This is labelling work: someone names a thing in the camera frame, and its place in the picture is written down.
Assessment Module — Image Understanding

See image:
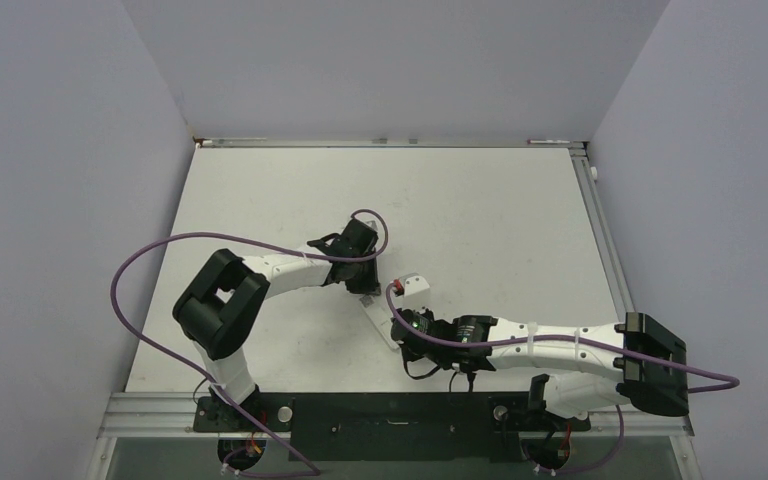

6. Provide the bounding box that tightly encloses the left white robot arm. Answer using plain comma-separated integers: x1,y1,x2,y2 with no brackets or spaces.
172,218,381,430

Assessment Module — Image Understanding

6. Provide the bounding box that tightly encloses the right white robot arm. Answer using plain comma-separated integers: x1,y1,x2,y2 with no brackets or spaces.
390,309,689,428

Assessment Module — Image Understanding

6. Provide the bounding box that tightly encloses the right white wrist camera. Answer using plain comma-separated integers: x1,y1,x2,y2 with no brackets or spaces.
395,273,431,312

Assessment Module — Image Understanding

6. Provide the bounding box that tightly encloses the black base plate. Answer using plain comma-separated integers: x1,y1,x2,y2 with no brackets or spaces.
191,392,591,464

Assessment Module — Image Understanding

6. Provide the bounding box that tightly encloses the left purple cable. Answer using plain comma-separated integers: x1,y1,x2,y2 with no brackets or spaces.
109,209,390,478

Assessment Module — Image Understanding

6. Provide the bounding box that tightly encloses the aluminium frame rail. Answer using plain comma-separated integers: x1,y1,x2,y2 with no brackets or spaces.
95,142,693,439

